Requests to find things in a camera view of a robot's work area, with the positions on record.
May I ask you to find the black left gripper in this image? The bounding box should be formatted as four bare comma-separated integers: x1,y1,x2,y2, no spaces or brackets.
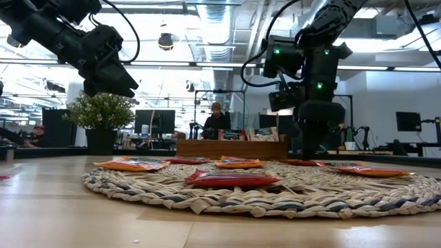
54,32,139,98

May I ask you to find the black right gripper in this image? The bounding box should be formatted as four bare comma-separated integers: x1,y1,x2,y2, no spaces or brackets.
298,101,346,161

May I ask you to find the beige tea packet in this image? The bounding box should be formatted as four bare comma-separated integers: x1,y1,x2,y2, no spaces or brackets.
248,126,280,143

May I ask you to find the orange tea packet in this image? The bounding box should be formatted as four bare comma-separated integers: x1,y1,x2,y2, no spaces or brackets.
93,156,171,172
316,161,411,178
214,155,265,169

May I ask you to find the wooden three-compartment tea box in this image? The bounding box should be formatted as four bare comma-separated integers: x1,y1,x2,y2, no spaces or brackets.
176,133,289,162

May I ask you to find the potted green plant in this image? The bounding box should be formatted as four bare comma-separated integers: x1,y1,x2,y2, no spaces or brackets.
62,90,136,156

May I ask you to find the cactus in white pot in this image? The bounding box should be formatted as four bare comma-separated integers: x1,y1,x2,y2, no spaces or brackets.
344,127,357,151

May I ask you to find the ceiling light strip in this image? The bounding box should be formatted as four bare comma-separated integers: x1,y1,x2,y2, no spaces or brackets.
337,65,389,71
196,62,258,68
393,66,441,72
139,61,191,67

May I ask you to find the black computer monitor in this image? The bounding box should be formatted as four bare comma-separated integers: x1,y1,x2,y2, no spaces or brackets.
134,109,176,136

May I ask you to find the black cabinet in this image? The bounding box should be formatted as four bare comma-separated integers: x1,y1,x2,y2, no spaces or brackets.
41,107,78,148

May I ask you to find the black ceiling lamp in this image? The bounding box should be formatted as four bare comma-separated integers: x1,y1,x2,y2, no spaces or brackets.
157,32,175,52

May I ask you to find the round woven straw placemat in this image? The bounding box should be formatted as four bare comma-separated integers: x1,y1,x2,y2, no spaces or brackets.
81,160,441,220

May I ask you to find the person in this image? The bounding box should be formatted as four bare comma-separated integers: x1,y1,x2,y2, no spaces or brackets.
203,101,231,141
21,123,46,148

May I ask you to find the dark background desk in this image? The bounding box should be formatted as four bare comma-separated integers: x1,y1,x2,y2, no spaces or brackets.
385,139,441,158

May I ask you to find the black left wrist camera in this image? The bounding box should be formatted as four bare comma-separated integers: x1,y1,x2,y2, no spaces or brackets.
90,24,124,59

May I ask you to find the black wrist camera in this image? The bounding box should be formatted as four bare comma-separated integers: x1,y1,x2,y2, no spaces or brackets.
90,24,124,59
268,85,305,113

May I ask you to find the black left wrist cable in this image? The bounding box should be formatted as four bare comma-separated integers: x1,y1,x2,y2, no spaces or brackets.
101,0,141,65

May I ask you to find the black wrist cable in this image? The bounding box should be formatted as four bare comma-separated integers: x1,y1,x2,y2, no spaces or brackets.
101,0,141,65
240,0,302,87

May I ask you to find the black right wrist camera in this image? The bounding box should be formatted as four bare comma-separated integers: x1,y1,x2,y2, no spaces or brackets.
268,85,305,113

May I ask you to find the black aluminium table frame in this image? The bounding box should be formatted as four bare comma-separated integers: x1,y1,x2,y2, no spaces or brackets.
0,146,441,169

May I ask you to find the black wall monitor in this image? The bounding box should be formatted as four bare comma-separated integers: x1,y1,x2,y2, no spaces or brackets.
395,111,422,132

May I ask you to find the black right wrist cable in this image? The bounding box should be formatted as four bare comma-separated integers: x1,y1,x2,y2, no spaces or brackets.
240,0,302,87

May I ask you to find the silver ventilation duct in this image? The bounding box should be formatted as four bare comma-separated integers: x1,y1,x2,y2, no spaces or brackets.
196,3,239,107

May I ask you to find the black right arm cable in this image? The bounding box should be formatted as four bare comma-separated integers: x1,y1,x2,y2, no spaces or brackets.
403,0,441,70

